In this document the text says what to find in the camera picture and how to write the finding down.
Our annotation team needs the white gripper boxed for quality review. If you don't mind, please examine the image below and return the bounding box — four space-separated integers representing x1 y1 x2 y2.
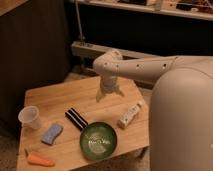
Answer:
96 75 125 102

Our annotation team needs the white plastic bottle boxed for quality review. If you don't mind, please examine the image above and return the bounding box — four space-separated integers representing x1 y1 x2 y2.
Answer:
117 101 143 129

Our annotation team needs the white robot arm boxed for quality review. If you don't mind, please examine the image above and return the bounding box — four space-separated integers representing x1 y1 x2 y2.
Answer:
93 49 177 102

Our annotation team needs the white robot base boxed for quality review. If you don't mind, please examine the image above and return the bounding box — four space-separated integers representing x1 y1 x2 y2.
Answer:
149 59 213 171

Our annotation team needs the green ceramic bowl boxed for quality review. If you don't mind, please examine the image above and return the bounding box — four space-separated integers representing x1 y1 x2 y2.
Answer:
79 122 117 161

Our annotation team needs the black white striped cloth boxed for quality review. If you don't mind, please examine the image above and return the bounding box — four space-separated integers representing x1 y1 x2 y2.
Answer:
65 108 88 131

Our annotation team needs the wooden table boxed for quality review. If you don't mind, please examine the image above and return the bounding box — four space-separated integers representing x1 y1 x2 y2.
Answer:
17 77 149 171

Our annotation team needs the blue sponge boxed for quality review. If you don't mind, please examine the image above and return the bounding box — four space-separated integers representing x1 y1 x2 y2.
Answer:
41 123 63 145

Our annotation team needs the metal pole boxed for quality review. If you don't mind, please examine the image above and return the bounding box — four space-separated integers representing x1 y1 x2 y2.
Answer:
74 0 85 45

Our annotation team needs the clear plastic cup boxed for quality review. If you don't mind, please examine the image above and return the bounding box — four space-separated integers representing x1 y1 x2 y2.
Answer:
18 106 42 130

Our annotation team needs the dark wooden cabinet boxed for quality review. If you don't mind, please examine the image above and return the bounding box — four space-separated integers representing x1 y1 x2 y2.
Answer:
0 0 69 131

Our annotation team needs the orange carrot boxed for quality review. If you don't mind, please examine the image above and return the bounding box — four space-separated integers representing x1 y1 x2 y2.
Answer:
25 149 55 167

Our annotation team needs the cluttered shelf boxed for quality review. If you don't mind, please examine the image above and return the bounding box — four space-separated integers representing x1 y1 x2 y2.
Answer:
69 0 213 21

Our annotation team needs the grey metal rail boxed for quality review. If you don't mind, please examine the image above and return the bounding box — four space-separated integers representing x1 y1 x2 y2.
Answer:
71 41 154 59

